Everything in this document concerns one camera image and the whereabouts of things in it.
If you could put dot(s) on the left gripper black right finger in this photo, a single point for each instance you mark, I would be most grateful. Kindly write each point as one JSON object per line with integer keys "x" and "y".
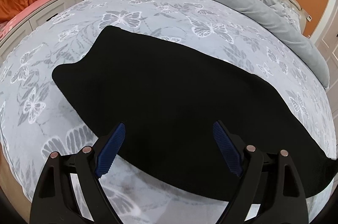
{"x": 283, "y": 198}

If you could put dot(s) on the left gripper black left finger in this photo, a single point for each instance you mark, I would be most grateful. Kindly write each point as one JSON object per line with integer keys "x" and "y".
{"x": 54, "y": 198}

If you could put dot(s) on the black pants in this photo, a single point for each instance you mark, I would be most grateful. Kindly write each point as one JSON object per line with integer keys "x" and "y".
{"x": 168, "y": 96}

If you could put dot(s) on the white wardrobe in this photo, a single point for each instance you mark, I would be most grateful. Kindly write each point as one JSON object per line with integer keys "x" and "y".
{"x": 325, "y": 39}

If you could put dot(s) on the pink topped window bench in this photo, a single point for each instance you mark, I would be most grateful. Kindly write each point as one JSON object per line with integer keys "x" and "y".
{"x": 28, "y": 20}

